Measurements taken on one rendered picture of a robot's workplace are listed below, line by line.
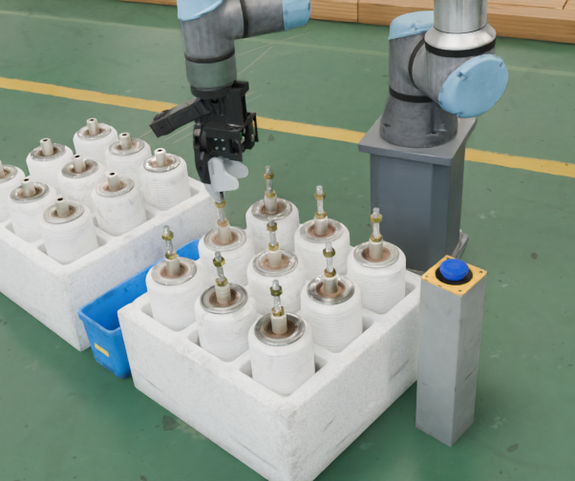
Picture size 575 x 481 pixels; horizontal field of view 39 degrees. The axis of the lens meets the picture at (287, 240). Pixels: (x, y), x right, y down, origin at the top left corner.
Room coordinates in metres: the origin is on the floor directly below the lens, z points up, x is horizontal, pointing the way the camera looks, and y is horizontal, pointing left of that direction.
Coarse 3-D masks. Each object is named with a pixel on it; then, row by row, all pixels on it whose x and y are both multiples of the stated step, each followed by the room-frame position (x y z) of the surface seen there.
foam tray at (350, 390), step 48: (144, 336) 1.03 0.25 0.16; (192, 336) 1.01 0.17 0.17; (384, 336) 0.97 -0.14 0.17; (144, 384) 1.05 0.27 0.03; (192, 384) 0.95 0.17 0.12; (240, 384) 0.88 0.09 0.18; (336, 384) 0.88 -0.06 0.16; (384, 384) 0.97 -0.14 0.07; (240, 432) 0.88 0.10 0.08; (288, 432) 0.81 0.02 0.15; (336, 432) 0.88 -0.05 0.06; (288, 480) 0.81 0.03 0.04
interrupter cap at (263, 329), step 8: (288, 312) 0.95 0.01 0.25; (264, 320) 0.94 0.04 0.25; (288, 320) 0.93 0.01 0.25; (296, 320) 0.93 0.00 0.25; (256, 328) 0.92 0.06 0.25; (264, 328) 0.92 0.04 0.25; (288, 328) 0.91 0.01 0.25; (296, 328) 0.91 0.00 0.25; (304, 328) 0.91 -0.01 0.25; (256, 336) 0.90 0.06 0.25; (264, 336) 0.90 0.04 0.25; (272, 336) 0.90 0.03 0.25; (280, 336) 0.90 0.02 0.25; (288, 336) 0.89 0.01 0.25; (296, 336) 0.89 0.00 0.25; (272, 344) 0.88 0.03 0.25; (280, 344) 0.88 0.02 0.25; (288, 344) 0.88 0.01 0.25
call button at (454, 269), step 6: (444, 264) 0.94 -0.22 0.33; (450, 264) 0.93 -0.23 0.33; (456, 264) 0.93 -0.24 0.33; (462, 264) 0.93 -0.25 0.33; (444, 270) 0.92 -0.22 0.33; (450, 270) 0.92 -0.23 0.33; (456, 270) 0.92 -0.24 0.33; (462, 270) 0.92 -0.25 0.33; (444, 276) 0.93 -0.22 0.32; (450, 276) 0.91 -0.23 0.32; (456, 276) 0.91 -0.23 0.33; (462, 276) 0.91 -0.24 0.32
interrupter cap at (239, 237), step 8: (208, 232) 1.18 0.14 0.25; (216, 232) 1.18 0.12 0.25; (232, 232) 1.18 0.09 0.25; (240, 232) 1.18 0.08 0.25; (208, 240) 1.16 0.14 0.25; (216, 240) 1.16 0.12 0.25; (232, 240) 1.16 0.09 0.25; (240, 240) 1.15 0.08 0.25; (208, 248) 1.14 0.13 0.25; (216, 248) 1.13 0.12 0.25; (224, 248) 1.13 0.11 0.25; (232, 248) 1.13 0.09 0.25
